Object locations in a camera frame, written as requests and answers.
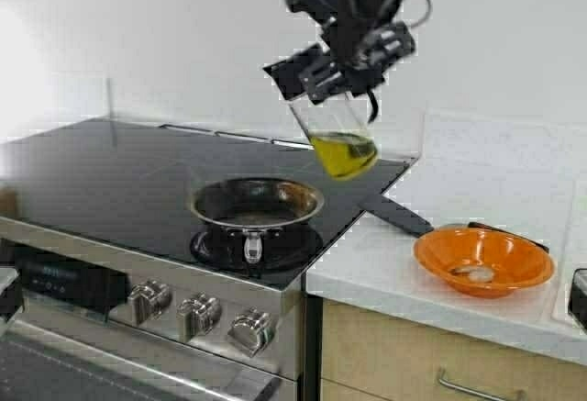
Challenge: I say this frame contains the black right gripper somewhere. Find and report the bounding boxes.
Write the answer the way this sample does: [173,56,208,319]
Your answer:
[263,22,415,102]

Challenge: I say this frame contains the stainless steel oven range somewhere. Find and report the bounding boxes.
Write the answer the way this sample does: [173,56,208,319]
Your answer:
[1,118,411,400]

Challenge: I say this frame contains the silver drawer handle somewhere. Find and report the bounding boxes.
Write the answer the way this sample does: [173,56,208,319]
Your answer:
[435,367,529,401]

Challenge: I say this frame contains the raw white shrimp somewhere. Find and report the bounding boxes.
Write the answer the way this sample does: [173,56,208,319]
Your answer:
[449,265,495,283]

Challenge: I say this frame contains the black spatula with red accent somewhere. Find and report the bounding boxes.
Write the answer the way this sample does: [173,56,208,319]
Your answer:
[359,194,550,253]

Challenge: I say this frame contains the black device at right edge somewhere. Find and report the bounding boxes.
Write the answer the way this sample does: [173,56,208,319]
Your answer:
[568,269,587,330]

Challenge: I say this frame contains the silver stove knob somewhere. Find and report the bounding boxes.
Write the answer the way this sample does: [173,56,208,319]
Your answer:
[227,307,276,357]
[127,280,172,326]
[176,293,222,342]

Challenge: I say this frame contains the light wood cabinet drawer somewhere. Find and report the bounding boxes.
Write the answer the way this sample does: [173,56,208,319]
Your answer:
[320,300,586,400]

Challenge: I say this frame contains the glass cup of oil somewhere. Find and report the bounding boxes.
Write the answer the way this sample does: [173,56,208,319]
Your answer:
[287,94,379,181]

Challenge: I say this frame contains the black object at left edge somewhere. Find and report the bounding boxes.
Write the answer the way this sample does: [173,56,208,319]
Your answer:
[1,267,24,335]

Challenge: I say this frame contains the orange plastic bowl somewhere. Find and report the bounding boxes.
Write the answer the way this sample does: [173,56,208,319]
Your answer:
[413,228,555,299]

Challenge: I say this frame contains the right silver stove knob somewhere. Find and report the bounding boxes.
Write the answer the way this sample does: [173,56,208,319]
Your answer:
[227,307,276,357]

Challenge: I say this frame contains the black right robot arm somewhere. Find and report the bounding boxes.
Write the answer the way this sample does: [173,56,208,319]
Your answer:
[263,0,415,105]

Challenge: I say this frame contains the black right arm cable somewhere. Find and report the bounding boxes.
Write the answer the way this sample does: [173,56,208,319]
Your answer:
[364,0,435,125]

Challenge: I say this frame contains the left silver stove knob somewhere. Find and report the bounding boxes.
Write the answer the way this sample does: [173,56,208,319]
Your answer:
[127,280,172,326]

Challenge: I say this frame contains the middle silver stove knob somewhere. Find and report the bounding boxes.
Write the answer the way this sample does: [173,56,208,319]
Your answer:
[176,293,222,342]

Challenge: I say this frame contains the dark steel frying pan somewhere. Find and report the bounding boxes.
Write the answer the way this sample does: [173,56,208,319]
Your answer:
[187,176,326,264]

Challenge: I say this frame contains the black oven control display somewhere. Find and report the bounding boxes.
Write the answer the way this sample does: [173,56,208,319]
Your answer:
[16,253,129,315]

